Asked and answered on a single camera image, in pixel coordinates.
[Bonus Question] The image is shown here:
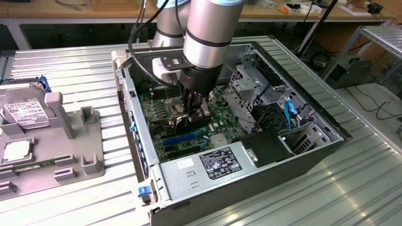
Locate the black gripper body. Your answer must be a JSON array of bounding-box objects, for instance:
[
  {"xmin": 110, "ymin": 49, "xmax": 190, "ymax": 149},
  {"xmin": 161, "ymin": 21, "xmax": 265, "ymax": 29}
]
[{"xmin": 179, "ymin": 63, "xmax": 226, "ymax": 99}]

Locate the CPU socket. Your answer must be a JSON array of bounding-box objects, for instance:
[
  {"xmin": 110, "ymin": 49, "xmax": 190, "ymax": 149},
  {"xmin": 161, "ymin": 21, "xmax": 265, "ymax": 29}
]
[{"xmin": 169, "ymin": 97, "xmax": 190, "ymax": 115}]

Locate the silver socket cover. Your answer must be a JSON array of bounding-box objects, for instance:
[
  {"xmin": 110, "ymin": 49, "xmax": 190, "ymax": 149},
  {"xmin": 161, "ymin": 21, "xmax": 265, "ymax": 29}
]
[{"xmin": 201, "ymin": 100, "xmax": 215, "ymax": 118}]

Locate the green motherboard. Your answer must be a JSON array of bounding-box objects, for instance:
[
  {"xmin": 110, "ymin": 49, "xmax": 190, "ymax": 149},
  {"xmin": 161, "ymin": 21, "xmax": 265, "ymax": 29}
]
[{"xmin": 138, "ymin": 86, "xmax": 245, "ymax": 164}]

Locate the silver drive cage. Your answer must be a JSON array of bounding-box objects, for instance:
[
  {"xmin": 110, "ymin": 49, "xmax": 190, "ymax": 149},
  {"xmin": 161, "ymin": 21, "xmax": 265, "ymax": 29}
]
[{"xmin": 226, "ymin": 63, "xmax": 286, "ymax": 123}]

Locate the long black expansion slot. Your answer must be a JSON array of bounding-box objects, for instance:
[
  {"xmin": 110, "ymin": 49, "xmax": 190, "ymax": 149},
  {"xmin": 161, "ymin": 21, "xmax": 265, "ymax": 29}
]
[{"xmin": 159, "ymin": 131, "xmax": 193, "ymax": 140}]

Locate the blue expansion slot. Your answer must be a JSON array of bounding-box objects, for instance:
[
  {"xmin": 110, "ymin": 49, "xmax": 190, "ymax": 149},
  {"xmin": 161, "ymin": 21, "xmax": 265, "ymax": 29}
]
[{"xmin": 161, "ymin": 132, "xmax": 198, "ymax": 146}]

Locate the silver chipset heatsink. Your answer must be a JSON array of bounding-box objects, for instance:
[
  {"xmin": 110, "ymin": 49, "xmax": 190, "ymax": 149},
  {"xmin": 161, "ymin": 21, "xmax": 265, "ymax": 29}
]
[{"xmin": 210, "ymin": 134, "xmax": 233, "ymax": 149}]

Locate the short black expansion slot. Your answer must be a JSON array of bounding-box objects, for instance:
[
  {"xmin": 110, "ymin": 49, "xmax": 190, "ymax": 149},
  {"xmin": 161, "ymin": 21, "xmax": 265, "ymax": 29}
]
[{"xmin": 165, "ymin": 144, "xmax": 205, "ymax": 156}]

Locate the silver power supply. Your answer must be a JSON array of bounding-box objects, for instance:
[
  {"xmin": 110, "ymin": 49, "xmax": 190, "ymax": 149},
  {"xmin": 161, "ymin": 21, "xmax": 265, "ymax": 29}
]
[{"xmin": 150, "ymin": 140, "xmax": 263, "ymax": 203}]

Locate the perforated silver disk bay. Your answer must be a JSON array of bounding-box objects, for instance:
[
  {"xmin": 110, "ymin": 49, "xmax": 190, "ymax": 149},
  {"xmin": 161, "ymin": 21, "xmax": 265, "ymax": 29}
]
[{"xmin": 278, "ymin": 122, "xmax": 343, "ymax": 156}]

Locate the grey parts rack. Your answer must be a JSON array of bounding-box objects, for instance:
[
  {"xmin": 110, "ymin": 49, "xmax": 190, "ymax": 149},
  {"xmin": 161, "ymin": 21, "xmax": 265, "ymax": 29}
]
[{"xmin": 0, "ymin": 91, "xmax": 106, "ymax": 196}]

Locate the white orange box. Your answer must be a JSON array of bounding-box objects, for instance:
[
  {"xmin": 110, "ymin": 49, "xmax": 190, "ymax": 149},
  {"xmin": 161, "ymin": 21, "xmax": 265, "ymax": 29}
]
[{"xmin": 278, "ymin": 2, "xmax": 323, "ymax": 15}]

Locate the black stand pole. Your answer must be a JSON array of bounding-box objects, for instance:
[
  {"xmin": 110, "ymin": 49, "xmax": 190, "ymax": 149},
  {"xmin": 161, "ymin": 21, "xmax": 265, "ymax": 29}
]
[{"xmin": 297, "ymin": 0, "xmax": 339, "ymax": 54}]

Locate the black silver PC case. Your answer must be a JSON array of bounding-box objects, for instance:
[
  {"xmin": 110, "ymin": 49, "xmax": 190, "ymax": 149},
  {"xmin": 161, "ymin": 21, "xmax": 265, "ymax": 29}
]
[{"xmin": 111, "ymin": 41, "xmax": 353, "ymax": 226}]

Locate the blue disk carrier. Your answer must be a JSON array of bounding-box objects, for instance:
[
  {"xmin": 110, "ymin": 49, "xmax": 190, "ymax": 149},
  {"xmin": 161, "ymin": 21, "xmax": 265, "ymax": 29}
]
[{"xmin": 36, "ymin": 74, "xmax": 54, "ymax": 94}]

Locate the dark grey equipment box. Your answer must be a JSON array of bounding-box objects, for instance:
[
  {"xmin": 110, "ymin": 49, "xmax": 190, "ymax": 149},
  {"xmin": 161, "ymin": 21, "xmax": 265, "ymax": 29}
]
[{"xmin": 323, "ymin": 56, "xmax": 374, "ymax": 89}]

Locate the silver hard disk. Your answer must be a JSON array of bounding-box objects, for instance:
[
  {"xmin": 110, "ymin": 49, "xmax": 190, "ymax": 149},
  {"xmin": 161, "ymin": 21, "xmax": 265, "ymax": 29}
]
[{"xmin": 0, "ymin": 81, "xmax": 54, "ymax": 130}]

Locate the wooden desk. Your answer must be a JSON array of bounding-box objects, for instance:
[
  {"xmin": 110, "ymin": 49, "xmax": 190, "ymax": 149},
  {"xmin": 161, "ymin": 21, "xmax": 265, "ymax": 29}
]
[{"xmin": 0, "ymin": 0, "xmax": 397, "ymax": 24}]

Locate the green RAM stick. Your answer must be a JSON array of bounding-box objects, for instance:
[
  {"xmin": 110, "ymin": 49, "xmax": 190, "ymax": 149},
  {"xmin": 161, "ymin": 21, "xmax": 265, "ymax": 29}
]
[{"xmin": 0, "ymin": 158, "xmax": 63, "ymax": 174}]

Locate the silver CPU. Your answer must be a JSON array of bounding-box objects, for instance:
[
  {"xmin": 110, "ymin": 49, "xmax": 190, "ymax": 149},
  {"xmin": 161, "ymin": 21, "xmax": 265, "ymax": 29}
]
[{"xmin": 2, "ymin": 140, "xmax": 32, "ymax": 162}]

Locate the black power adapter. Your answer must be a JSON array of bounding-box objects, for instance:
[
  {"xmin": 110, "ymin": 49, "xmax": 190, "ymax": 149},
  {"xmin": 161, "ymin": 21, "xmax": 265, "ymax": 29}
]
[{"xmin": 368, "ymin": 2, "xmax": 384, "ymax": 15}]

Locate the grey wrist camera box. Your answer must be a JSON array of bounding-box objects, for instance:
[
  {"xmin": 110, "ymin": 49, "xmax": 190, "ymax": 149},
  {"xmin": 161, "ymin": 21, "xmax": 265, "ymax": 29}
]
[{"xmin": 152, "ymin": 56, "xmax": 195, "ymax": 87}]

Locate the black wire bundle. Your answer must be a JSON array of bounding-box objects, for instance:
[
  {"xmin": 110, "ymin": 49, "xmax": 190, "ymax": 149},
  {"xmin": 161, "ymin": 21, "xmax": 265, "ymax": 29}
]
[{"xmin": 251, "ymin": 105, "xmax": 291, "ymax": 132}]

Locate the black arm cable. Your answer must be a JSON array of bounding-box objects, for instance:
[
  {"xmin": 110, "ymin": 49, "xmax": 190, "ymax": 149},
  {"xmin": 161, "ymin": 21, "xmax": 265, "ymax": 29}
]
[{"xmin": 127, "ymin": 0, "xmax": 190, "ymax": 87}]

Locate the blue wire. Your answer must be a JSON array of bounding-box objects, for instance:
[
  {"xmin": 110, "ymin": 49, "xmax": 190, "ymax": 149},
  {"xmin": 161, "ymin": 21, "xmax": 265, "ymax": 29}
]
[{"xmin": 283, "ymin": 100, "xmax": 298, "ymax": 130}]

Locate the aluminium profile frame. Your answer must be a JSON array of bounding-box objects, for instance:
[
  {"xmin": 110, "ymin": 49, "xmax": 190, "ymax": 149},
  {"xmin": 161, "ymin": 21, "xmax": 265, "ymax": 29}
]
[{"xmin": 323, "ymin": 24, "xmax": 402, "ymax": 90}]

